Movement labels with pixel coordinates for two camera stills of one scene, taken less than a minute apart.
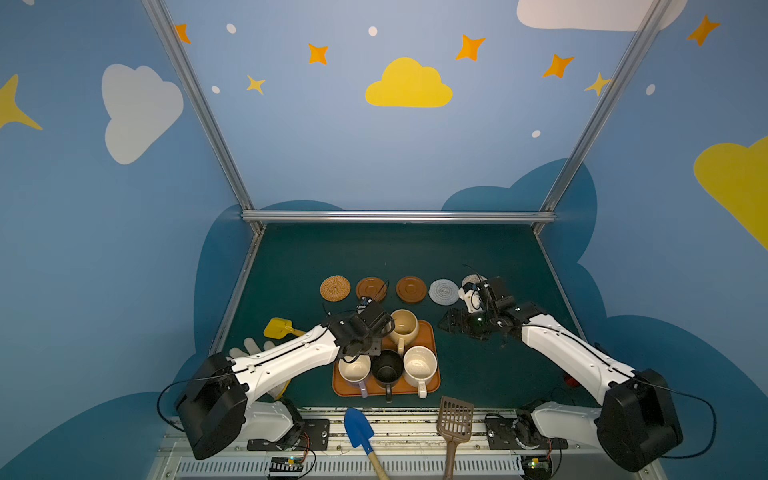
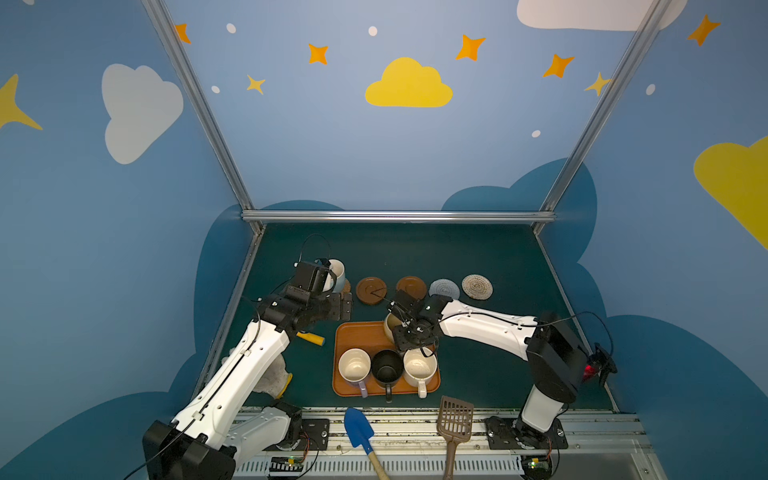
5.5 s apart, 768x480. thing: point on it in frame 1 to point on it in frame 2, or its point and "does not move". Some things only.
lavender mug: x=357 y=371 does not move
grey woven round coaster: x=443 y=292 does not move
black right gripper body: x=463 y=322 to x=410 y=330
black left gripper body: x=372 y=325 to x=324 y=279
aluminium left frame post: x=205 y=107 does not move
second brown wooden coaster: x=372 y=287 does not move
